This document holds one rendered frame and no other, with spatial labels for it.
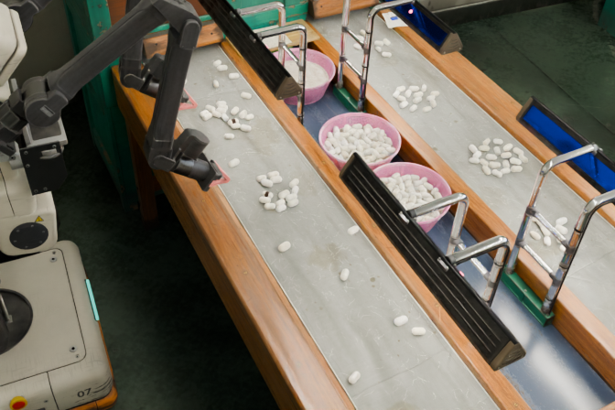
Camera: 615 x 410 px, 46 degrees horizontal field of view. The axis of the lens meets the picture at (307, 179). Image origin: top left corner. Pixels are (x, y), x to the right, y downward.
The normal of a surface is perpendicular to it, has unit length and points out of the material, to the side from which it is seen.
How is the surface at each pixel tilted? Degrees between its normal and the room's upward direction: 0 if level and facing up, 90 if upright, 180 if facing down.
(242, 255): 0
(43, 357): 0
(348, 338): 0
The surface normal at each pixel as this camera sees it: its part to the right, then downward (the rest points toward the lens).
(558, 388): 0.04, -0.73
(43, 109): 0.37, 0.61
